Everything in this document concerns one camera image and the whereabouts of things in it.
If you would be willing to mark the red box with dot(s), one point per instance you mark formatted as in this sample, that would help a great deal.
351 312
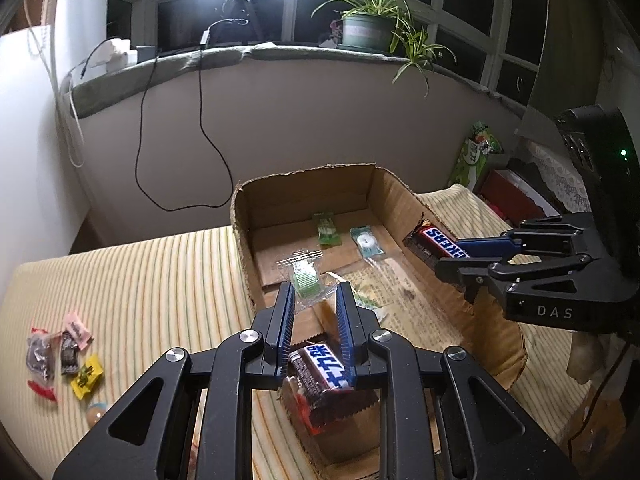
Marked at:
505 190

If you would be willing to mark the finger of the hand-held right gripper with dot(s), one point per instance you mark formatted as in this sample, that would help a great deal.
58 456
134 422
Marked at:
460 271
487 246

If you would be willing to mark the white window frame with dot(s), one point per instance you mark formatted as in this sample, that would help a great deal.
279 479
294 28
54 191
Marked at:
291 15

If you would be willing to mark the clear packet with round candy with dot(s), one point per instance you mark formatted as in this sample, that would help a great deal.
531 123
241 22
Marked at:
367 242

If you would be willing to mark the brown cardboard box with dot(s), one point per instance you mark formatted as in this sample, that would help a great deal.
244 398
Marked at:
310 195

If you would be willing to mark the potted spider plant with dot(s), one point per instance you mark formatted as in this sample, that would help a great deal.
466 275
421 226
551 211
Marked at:
362 30

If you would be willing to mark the dark green candy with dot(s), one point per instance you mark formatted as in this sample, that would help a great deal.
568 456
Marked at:
327 230

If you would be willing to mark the small decorative figurine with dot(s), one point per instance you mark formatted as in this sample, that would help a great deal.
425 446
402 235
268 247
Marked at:
332 32

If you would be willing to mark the light green candy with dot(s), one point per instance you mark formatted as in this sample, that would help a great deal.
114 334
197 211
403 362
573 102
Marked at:
305 275

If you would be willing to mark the pink candy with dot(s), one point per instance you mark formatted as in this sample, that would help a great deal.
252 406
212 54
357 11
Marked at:
77 327

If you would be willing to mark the yellow striped blanket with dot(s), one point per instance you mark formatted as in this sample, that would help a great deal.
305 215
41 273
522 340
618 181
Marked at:
175 285

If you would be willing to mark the white cabinet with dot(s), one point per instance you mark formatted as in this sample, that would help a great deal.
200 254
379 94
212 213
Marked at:
30 160

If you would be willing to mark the green snack bag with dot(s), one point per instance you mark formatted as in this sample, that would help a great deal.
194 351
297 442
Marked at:
472 155

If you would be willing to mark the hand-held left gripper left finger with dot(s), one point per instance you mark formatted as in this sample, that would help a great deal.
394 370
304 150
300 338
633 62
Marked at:
287 320

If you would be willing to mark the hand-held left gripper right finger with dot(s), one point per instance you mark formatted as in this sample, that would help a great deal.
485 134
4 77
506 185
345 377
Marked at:
345 320

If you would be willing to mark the chocolate bar with blue print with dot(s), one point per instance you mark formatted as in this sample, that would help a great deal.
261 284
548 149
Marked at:
320 360

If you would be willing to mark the brown chocolate bar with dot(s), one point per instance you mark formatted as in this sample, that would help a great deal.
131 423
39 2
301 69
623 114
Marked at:
432 240

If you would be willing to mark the pale cloth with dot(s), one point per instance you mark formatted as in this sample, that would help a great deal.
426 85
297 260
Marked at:
590 360

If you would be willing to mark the white power adapter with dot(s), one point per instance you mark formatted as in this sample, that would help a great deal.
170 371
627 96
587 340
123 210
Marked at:
117 52

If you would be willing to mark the red-edged dark snack packet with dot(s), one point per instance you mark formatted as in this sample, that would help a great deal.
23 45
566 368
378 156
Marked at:
40 355

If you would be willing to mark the white lace cloth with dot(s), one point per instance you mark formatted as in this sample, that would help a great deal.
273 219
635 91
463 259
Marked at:
555 170

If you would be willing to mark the round jelly cup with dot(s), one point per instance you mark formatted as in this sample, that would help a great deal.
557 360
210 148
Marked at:
95 412

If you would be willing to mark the black power adapter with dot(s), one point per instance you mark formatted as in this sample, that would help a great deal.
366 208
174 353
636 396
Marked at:
146 53

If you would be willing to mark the yellow candy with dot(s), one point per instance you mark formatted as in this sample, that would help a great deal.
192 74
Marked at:
86 375

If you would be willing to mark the small black snack packet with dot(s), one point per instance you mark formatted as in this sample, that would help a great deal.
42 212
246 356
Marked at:
69 352

